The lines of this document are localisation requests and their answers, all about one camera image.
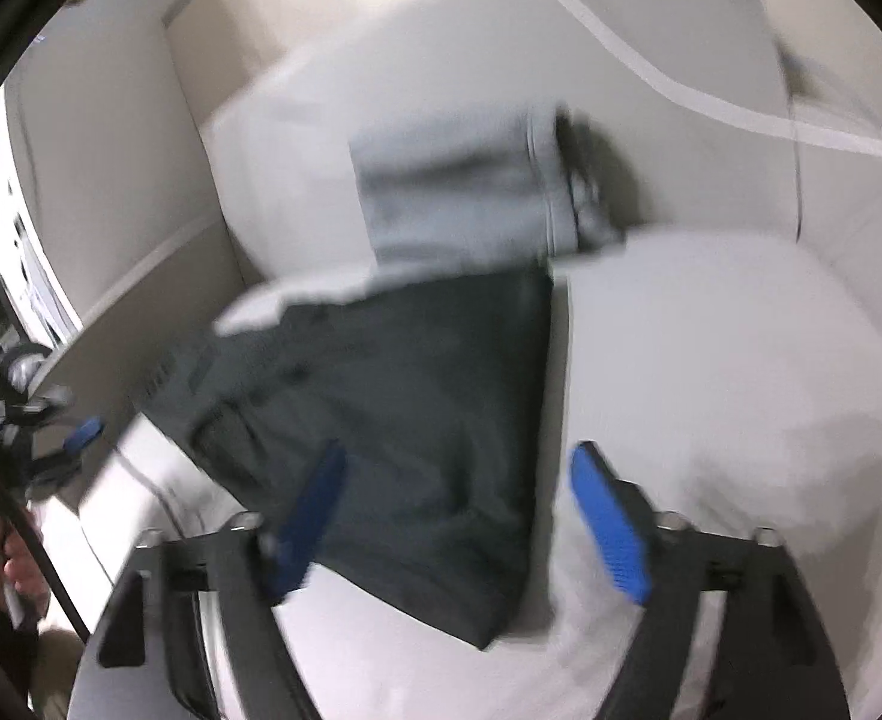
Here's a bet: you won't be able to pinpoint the black pants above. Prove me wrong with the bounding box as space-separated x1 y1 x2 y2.
140 265 553 649

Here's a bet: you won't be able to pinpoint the folded grey sweatpants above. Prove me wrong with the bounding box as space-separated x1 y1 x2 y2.
350 104 625 270

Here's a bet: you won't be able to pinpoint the person's left hand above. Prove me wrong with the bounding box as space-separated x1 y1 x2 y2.
0 518 50 619

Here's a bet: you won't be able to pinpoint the white charging cable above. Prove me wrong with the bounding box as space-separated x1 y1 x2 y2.
496 0 882 163

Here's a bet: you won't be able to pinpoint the grey sofa back cushion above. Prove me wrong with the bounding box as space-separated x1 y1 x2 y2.
203 0 799 278

